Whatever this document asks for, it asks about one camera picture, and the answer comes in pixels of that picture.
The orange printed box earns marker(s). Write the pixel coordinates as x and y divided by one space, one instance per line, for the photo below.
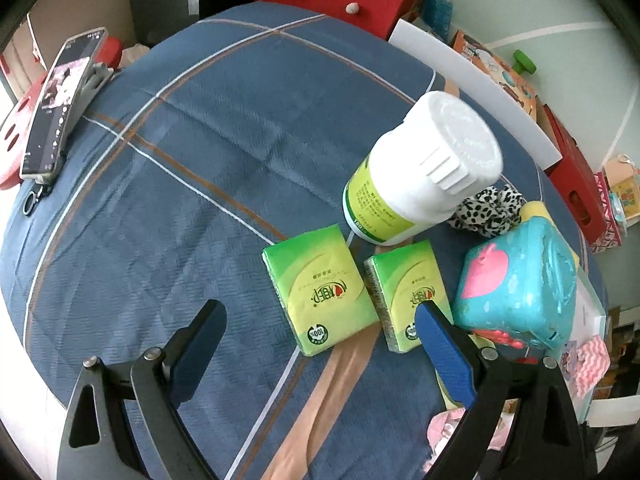
505 75

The white board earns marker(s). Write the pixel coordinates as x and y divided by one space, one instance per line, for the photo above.
475 85

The white pill bottle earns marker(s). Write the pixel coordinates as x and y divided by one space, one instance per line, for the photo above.
425 160

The blue plaid blanket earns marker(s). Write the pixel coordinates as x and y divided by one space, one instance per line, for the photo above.
200 160

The pink chevron cloth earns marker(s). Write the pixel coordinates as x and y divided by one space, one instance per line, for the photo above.
590 360

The teal toy box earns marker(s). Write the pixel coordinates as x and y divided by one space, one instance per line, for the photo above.
520 285

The leopard print scrunchie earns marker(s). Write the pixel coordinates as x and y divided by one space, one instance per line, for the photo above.
480 212

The green tissue pack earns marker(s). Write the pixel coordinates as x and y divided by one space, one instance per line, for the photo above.
320 290
400 285

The yellow sponge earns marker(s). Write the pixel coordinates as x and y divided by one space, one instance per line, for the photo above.
537 210

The colourful printed box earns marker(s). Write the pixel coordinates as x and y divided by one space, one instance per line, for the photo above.
620 195

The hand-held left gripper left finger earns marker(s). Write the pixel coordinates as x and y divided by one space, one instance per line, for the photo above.
200 340

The red cardboard box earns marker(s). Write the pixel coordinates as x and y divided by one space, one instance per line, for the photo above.
575 180

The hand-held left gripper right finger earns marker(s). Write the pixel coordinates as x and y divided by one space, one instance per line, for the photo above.
445 345

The green knob toy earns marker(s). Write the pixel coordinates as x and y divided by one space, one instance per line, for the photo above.
525 62

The clear tray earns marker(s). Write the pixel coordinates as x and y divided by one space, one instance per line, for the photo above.
592 310

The smartphone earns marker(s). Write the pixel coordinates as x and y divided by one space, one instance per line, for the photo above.
55 105

